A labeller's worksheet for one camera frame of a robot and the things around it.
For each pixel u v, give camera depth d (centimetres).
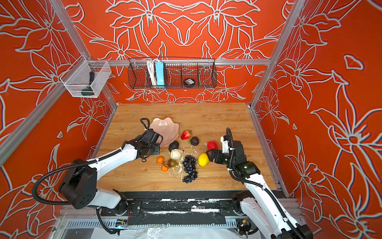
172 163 85
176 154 87
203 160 86
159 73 90
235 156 59
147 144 67
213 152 70
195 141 93
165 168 84
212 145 90
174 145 92
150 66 88
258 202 48
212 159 70
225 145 71
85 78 90
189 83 95
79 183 43
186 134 97
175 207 74
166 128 102
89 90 79
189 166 83
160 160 88
